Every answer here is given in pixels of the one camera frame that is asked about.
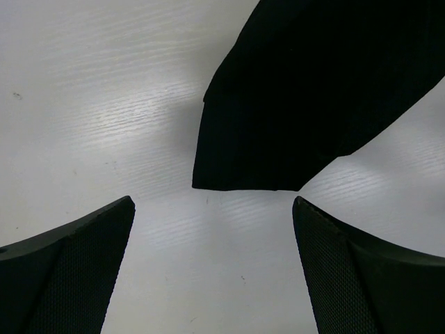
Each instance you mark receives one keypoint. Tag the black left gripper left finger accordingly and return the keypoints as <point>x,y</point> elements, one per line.
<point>61,281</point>

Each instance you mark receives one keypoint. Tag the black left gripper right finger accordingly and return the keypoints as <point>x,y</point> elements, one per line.
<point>359,283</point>

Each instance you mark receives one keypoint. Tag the black skirt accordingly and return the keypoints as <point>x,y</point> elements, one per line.
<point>307,82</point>

